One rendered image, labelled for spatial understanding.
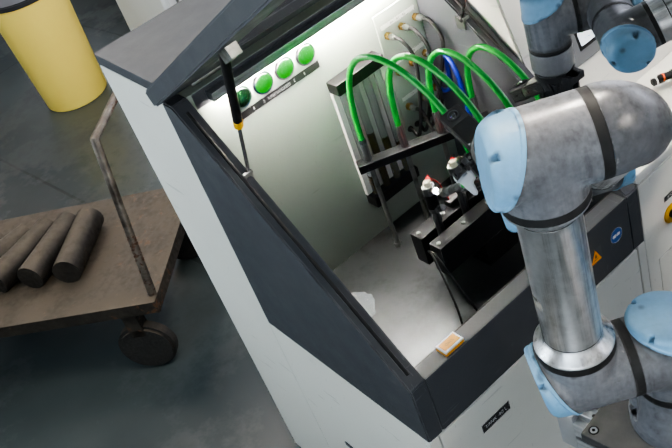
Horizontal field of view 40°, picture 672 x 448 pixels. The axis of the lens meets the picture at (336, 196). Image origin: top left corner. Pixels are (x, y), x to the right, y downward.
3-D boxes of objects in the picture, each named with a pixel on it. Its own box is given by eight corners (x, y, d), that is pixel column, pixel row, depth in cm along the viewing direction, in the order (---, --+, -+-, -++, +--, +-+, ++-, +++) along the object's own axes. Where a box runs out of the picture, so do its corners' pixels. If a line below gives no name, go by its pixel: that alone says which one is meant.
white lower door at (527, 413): (504, 610, 227) (440, 439, 188) (497, 604, 229) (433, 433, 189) (665, 434, 251) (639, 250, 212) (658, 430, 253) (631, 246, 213)
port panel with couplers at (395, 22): (414, 130, 228) (381, 20, 210) (405, 127, 231) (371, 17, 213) (451, 102, 233) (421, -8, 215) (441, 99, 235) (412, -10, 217)
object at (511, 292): (443, 431, 189) (425, 379, 179) (429, 420, 192) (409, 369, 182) (633, 251, 212) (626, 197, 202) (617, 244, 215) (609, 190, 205)
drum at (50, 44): (87, 67, 580) (33, -36, 539) (127, 81, 548) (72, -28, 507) (29, 107, 560) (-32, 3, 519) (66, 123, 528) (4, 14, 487)
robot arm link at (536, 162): (650, 412, 137) (610, 119, 104) (551, 440, 138) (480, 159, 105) (620, 351, 146) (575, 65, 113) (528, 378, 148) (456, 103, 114)
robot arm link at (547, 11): (572, -9, 152) (520, 6, 153) (581, 49, 158) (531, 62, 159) (562, -29, 158) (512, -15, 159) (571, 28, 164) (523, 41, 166)
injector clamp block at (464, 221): (455, 297, 211) (440, 248, 202) (425, 280, 218) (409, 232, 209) (553, 212, 224) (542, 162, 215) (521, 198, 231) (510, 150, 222)
